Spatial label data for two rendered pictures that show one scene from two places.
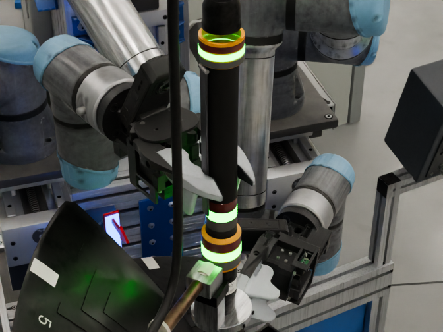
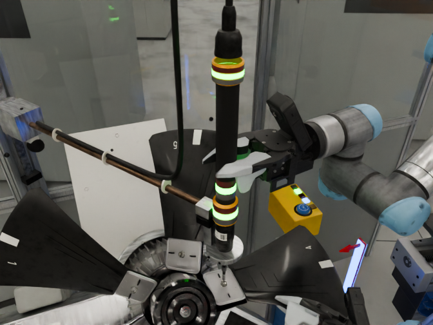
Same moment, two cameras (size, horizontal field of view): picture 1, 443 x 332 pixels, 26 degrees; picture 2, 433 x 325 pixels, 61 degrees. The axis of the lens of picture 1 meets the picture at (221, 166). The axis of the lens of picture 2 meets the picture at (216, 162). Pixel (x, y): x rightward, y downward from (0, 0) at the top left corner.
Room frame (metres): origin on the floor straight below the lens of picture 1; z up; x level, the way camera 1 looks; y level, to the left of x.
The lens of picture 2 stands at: (0.83, -0.47, 1.82)
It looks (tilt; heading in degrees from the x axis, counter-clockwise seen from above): 35 degrees down; 97
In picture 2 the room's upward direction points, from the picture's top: straight up
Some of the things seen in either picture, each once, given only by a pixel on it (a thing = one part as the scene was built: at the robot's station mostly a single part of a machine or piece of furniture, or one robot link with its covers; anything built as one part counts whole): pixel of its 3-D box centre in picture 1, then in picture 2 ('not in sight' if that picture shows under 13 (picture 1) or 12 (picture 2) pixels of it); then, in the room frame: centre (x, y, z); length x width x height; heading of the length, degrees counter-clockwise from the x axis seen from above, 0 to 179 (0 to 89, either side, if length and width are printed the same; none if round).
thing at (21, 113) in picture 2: not in sight; (19, 118); (0.23, 0.29, 1.39); 0.10 x 0.07 x 0.08; 153
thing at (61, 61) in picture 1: (78, 78); (349, 128); (1.00, 0.18, 1.48); 0.11 x 0.08 x 0.09; 38
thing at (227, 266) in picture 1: (221, 253); (225, 214); (0.78, 0.00, 1.39); 0.04 x 0.04 x 0.01
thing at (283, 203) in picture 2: not in sight; (293, 213); (0.96, 0.43, 1.02); 0.16 x 0.10 x 0.11; 118
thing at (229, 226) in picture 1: (221, 217); (225, 191); (0.78, 0.00, 1.44); 0.03 x 0.03 x 0.01
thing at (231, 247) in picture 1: (221, 235); (225, 202); (0.78, 0.00, 1.41); 0.04 x 0.04 x 0.01
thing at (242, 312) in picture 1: (217, 288); (220, 229); (0.77, 0.00, 1.35); 0.09 x 0.07 x 0.10; 153
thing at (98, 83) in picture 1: (111, 103); (318, 137); (0.94, 0.13, 1.48); 0.08 x 0.05 x 0.08; 128
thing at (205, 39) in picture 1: (221, 47); (227, 70); (0.78, 0.00, 1.65); 0.04 x 0.04 x 0.03
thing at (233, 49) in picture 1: (221, 39); (227, 64); (0.78, 0.00, 1.66); 0.04 x 0.04 x 0.01
